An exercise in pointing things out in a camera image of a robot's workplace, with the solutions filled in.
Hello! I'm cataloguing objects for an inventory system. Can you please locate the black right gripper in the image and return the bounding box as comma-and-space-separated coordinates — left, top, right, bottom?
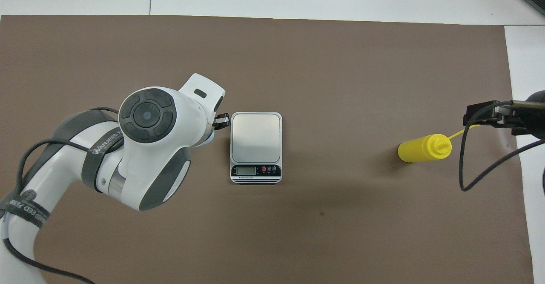
463, 90, 545, 140

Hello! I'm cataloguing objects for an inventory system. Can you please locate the yellow squeeze bottle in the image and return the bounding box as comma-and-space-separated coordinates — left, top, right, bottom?
397, 124, 479, 164

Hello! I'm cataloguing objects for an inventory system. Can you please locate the silver digital kitchen scale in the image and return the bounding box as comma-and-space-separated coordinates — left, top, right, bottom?
230, 112, 283, 185

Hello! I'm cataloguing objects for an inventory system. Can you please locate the brown paper mat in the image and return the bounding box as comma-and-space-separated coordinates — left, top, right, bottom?
0, 15, 535, 284

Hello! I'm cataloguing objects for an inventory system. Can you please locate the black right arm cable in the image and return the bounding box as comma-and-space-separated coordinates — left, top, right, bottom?
459, 102, 545, 192

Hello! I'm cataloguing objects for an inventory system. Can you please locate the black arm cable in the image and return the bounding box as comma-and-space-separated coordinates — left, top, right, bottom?
0, 106, 124, 284
459, 102, 545, 192

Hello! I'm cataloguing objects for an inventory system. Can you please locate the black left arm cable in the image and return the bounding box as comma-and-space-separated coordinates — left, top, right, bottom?
0, 106, 124, 284

